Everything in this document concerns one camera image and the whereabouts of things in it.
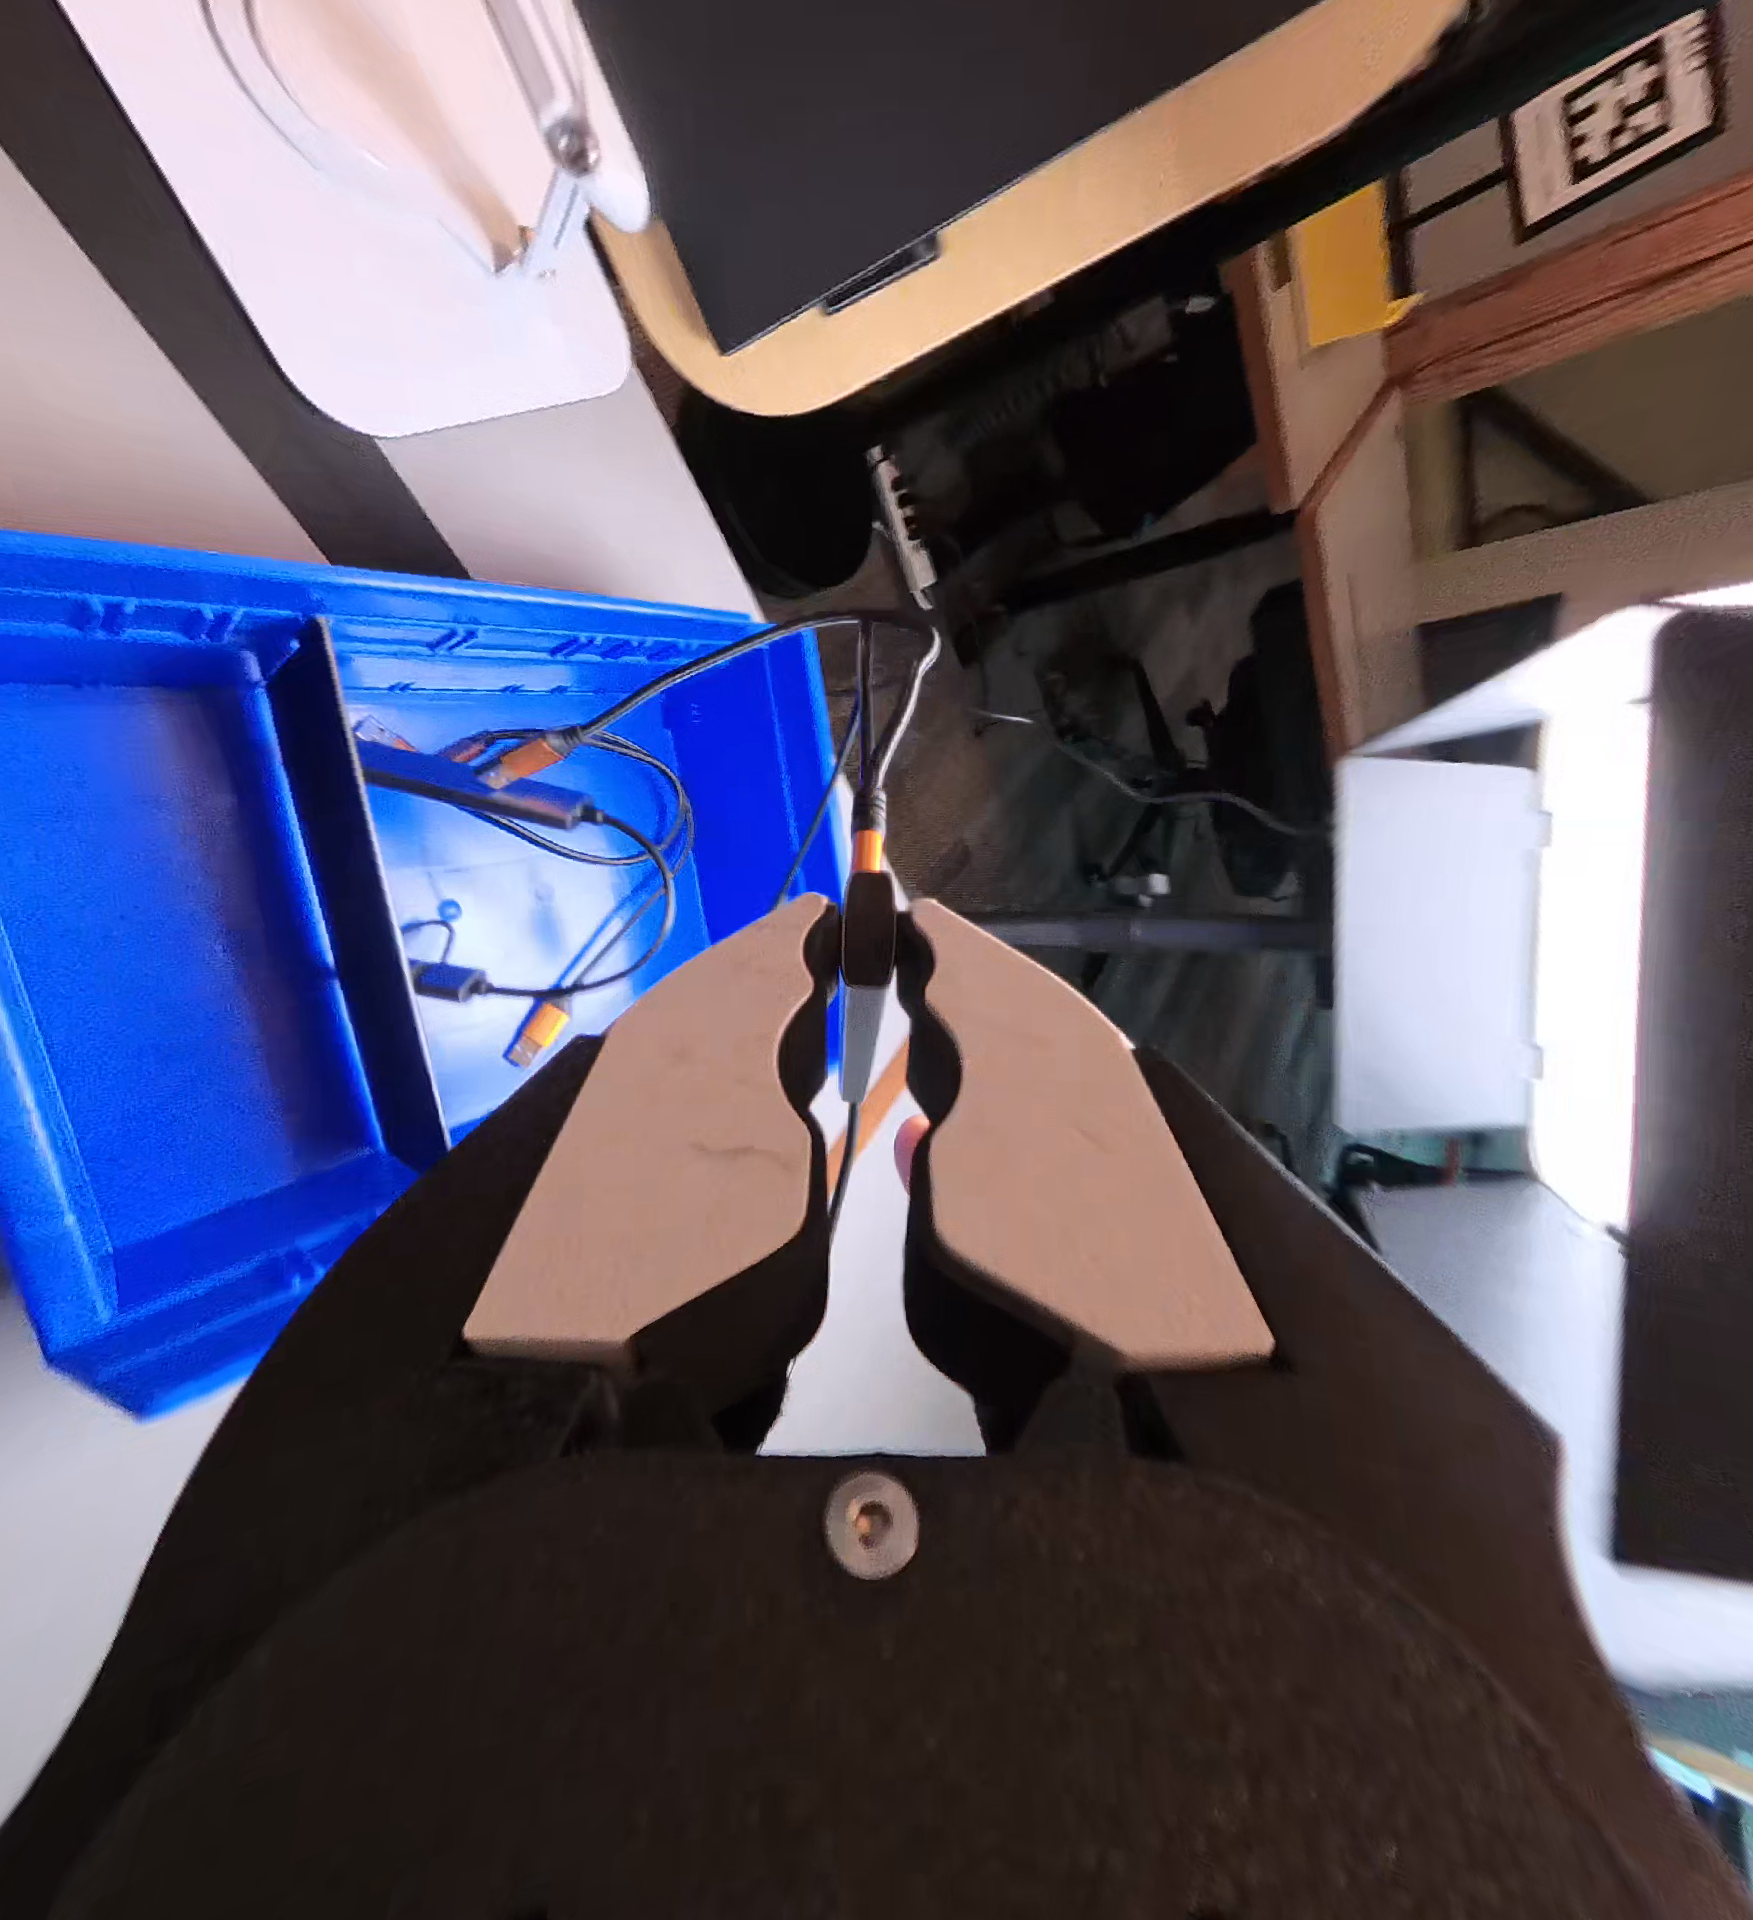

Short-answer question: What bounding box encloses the black usb plug cable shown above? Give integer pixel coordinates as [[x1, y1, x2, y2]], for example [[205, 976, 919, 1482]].
[[408, 922, 490, 1011]]

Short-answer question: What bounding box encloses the blue plastic bin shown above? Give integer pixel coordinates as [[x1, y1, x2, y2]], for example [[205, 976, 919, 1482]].
[[0, 521, 851, 1419]]

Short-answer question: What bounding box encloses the white monitor stand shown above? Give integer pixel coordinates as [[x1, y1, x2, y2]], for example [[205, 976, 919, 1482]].
[[58, 0, 653, 439]]

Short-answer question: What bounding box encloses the dark panel with white frame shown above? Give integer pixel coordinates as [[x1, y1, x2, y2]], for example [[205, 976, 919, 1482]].
[[1527, 566, 1753, 1687]]

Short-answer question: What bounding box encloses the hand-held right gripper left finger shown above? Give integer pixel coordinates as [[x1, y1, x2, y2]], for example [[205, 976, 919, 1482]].
[[464, 895, 842, 1419]]

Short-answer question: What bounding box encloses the wooden shelf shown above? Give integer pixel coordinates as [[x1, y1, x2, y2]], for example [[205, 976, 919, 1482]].
[[1221, 135, 1753, 752]]

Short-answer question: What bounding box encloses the white box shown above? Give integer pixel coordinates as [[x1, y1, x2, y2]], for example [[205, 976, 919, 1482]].
[[1334, 720, 1554, 1142]]

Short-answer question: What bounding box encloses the yellow sticky note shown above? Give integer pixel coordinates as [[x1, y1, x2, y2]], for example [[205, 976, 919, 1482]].
[[1287, 187, 1421, 355]]

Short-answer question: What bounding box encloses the black and white marker tag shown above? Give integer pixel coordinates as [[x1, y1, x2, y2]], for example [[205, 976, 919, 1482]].
[[1506, 5, 1725, 242]]

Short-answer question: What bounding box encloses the dark usb hub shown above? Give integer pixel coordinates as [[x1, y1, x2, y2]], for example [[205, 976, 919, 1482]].
[[355, 755, 615, 838]]

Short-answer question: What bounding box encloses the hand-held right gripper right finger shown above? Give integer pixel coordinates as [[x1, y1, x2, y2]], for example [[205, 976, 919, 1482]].
[[898, 898, 1278, 1443]]

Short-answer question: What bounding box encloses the black flat panel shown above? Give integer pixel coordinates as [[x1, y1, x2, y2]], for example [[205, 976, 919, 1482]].
[[576, 0, 1335, 358]]

